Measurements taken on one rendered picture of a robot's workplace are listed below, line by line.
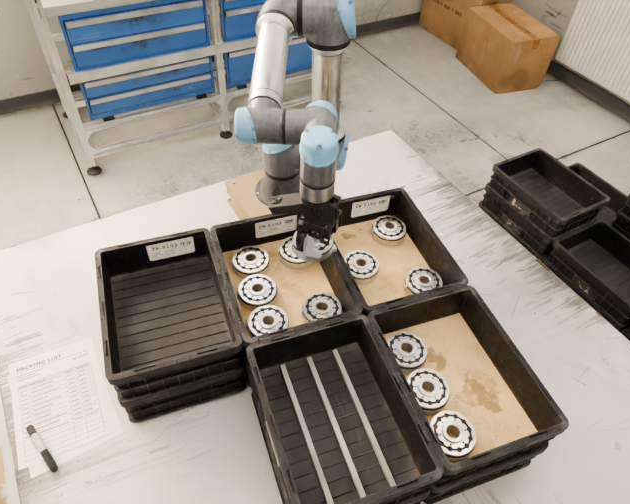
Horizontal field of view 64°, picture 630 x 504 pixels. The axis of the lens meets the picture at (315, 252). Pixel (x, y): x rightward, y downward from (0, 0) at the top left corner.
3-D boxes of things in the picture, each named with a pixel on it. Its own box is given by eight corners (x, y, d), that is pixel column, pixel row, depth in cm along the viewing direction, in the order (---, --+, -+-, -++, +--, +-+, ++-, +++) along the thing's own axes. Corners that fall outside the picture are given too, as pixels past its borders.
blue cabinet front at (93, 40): (90, 119, 276) (57, 15, 234) (214, 90, 302) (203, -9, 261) (92, 122, 274) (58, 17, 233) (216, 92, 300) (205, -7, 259)
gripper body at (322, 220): (328, 248, 115) (331, 212, 106) (294, 236, 118) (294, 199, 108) (341, 226, 120) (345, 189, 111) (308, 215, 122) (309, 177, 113)
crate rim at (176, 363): (96, 255, 133) (93, 249, 131) (209, 232, 141) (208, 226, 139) (108, 388, 108) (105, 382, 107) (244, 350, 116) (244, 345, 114)
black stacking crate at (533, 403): (360, 339, 131) (366, 314, 123) (459, 311, 139) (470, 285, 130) (434, 492, 106) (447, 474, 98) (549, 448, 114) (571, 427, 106)
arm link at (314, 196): (293, 183, 105) (310, 160, 110) (293, 199, 109) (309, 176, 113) (326, 195, 103) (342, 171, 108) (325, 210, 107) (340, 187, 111)
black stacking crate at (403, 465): (247, 371, 123) (245, 346, 115) (359, 340, 131) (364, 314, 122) (299, 545, 98) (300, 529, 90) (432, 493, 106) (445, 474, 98)
